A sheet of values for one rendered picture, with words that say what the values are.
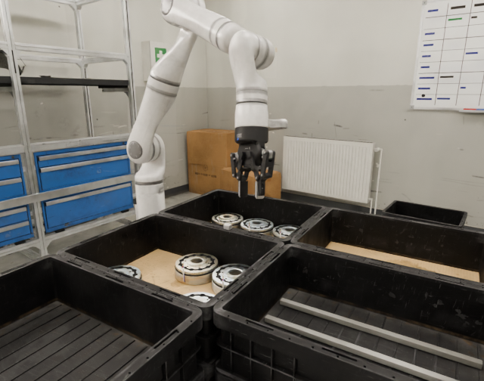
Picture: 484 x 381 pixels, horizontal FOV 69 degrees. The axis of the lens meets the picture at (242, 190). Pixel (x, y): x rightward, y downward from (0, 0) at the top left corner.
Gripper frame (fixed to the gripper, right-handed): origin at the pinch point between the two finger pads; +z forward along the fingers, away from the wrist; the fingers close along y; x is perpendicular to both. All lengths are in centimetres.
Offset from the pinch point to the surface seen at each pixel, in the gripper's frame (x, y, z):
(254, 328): -18.1, 24.5, 18.1
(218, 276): -7.2, -2.5, 18.8
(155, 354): -31.5, 21.1, 19.3
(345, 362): -13.0, 36.2, 19.5
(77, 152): 6, -209, -19
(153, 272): -15.8, -18.3, 20.2
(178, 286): -13.5, -9.0, 21.5
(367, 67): 254, -147, -108
